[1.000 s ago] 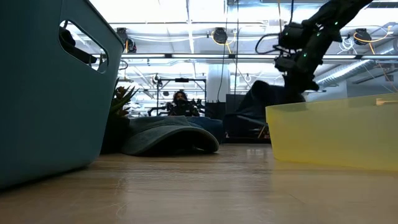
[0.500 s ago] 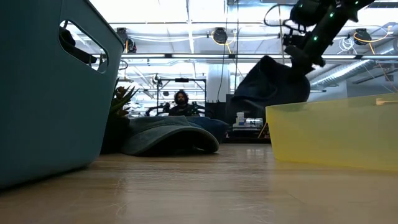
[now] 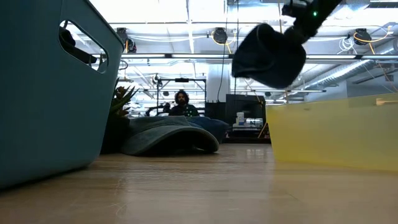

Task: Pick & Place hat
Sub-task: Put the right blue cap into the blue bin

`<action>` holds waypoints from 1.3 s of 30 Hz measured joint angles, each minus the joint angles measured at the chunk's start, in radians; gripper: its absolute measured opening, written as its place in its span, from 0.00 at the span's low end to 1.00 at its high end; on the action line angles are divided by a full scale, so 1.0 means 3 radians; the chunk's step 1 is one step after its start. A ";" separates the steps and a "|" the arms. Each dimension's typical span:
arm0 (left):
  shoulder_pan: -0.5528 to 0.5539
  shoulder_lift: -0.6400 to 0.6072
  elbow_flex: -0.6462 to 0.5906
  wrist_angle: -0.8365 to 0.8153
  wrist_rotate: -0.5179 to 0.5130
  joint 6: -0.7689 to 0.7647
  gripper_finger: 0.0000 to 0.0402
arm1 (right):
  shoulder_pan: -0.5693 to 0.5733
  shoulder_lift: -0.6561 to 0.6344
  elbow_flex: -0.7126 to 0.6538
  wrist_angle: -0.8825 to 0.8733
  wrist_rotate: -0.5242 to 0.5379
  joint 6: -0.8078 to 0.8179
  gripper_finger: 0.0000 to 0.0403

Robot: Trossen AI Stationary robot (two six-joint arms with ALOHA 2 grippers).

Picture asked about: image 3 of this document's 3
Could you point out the silver ventilation duct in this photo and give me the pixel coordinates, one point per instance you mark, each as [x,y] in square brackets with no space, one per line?
[348,72]

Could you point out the blue denim cap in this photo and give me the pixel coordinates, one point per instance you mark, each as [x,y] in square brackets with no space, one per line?
[214,127]
[267,59]

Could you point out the long light rail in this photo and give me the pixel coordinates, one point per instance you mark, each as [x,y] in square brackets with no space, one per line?
[199,56]

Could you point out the black upright case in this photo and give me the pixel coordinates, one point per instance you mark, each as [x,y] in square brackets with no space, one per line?
[214,119]

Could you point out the person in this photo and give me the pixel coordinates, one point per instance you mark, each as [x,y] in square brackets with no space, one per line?
[183,109]

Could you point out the yellow plastic bin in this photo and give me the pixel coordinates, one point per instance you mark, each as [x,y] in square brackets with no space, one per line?
[326,137]

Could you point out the small potted succulent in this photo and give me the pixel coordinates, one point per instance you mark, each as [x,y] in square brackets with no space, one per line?
[119,102]

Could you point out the teal plastic bin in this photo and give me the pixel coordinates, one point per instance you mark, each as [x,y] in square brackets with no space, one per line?
[46,109]

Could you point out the black background robot arm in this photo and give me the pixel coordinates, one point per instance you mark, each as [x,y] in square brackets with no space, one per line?
[155,109]

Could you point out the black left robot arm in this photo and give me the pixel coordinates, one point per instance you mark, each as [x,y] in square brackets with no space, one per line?
[66,42]

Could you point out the green denim cap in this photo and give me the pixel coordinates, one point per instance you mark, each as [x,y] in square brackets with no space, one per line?
[161,133]

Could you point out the white bottle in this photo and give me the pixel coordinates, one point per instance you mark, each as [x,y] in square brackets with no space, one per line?
[240,119]

